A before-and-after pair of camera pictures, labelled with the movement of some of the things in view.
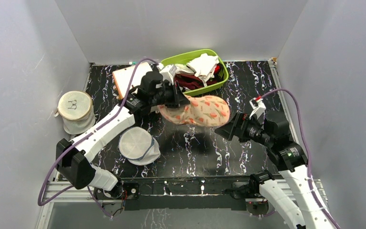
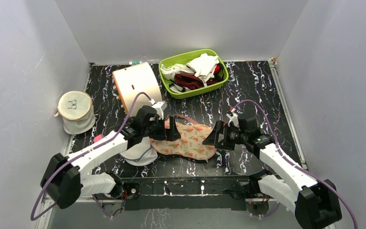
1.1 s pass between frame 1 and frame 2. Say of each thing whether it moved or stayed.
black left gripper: moved
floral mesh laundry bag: moved
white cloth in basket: stayed
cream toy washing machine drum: stayed
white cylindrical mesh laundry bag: stayed
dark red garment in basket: stayed
